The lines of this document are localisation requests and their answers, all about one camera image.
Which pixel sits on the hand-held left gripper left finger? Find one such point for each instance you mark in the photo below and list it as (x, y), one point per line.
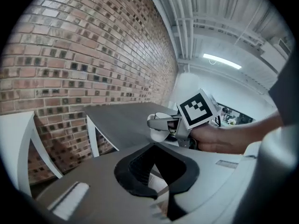
(98, 183)

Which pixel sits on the dark grey table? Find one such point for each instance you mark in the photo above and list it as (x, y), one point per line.
(128, 120)

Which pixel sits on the black framed window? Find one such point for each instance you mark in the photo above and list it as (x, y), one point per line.
(243, 119)

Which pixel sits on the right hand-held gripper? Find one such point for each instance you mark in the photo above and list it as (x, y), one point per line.
(196, 108)

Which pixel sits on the white table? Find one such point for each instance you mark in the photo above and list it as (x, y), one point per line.
(14, 129)

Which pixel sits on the white ceiling pipes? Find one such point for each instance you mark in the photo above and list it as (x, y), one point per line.
(187, 38)

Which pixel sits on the small potted plant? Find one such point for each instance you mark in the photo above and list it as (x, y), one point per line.
(232, 122)

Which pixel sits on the person's right hand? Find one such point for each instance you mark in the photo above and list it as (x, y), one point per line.
(215, 137)

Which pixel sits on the person's right forearm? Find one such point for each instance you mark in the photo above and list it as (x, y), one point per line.
(261, 129)

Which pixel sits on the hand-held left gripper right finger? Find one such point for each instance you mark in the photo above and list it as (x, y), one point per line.
(210, 171)

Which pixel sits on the long ceiling light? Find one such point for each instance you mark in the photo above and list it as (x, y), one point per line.
(222, 60)

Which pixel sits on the white cup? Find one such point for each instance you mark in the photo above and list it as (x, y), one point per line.
(158, 135)

